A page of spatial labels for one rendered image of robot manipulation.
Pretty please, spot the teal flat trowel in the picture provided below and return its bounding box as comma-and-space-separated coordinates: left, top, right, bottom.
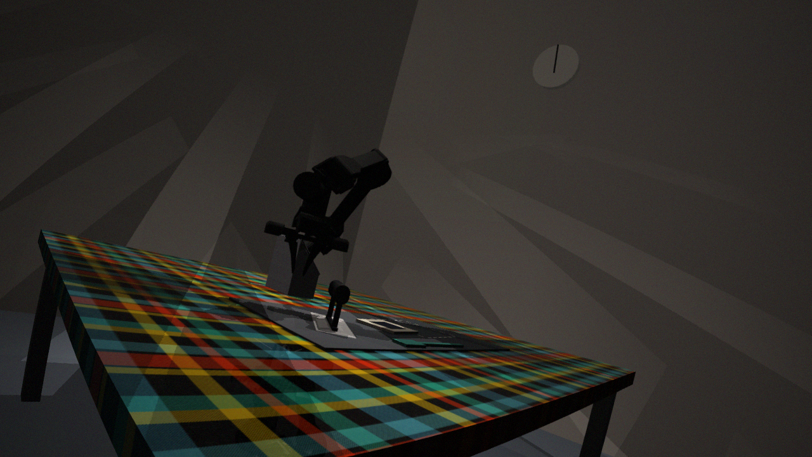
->
392, 339, 464, 348

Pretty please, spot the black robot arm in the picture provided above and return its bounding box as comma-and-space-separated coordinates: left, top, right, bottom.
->
291, 148, 392, 239

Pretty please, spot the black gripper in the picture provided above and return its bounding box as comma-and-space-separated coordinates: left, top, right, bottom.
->
264, 204, 349, 276

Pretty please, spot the beige square tile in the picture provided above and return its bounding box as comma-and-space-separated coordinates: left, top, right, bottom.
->
356, 319, 419, 334

